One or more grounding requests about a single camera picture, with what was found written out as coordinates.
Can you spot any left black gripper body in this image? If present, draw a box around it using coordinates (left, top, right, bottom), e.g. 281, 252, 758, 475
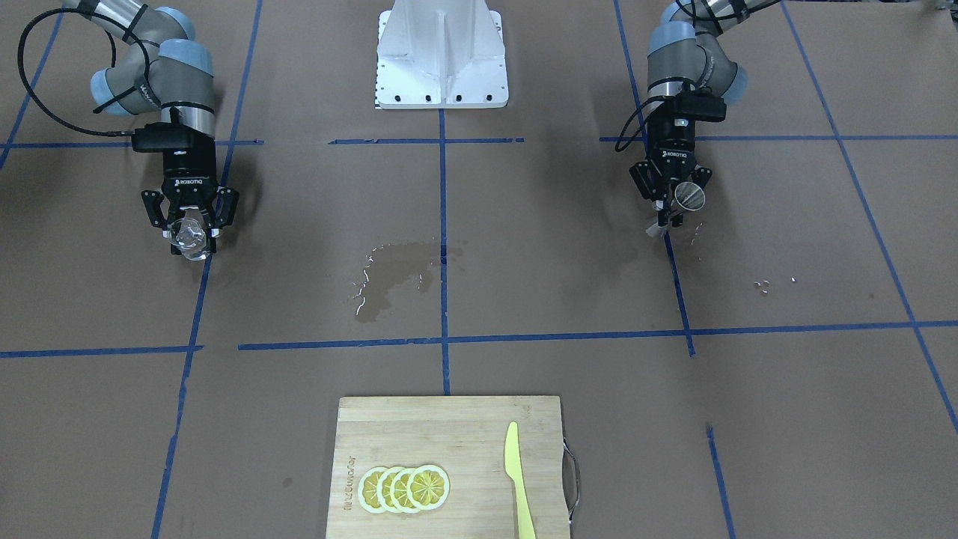
646, 112, 699, 185

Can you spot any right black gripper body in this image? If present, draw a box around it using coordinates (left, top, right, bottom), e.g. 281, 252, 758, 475
161, 142, 219, 217

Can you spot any glass measuring cup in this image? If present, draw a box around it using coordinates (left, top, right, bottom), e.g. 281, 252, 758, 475
163, 218, 211, 261

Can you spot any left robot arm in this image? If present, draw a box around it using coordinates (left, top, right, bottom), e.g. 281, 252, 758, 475
629, 1, 774, 230

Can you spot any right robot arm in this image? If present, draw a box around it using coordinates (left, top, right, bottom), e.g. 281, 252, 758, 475
63, 1, 237, 261

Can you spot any yellow plastic knife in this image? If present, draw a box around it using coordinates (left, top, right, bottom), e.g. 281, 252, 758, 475
504, 421, 537, 538

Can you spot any wooden cutting board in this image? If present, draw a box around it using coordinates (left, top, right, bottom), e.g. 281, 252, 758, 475
326, 396, 571, 538

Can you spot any lemon slice four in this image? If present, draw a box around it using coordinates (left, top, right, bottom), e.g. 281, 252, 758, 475
359, 466, 388, 514

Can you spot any lemon slice three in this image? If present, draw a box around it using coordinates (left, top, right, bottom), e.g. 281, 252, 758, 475
376, 466, 405, 513

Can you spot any lemon slice two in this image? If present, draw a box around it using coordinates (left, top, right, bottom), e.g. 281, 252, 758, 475
388, 468, 420, 514

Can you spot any lemon slice one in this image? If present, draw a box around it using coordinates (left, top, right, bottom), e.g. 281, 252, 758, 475
406, 464, 451, 511

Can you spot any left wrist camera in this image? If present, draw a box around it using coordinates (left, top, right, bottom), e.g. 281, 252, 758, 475
668, 89, 727, 123

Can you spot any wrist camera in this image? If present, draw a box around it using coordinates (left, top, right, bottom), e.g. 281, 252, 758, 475
130, 122, 194, 153
668, 89, 727, 123

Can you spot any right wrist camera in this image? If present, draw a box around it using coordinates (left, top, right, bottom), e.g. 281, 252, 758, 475
130, 122, 194, 153

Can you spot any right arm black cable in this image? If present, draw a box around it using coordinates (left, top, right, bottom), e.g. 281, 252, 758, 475
16, 7, 173, 138

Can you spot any white pedestal column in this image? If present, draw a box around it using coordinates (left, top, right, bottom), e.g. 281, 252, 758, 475
374, 1, 510, 109

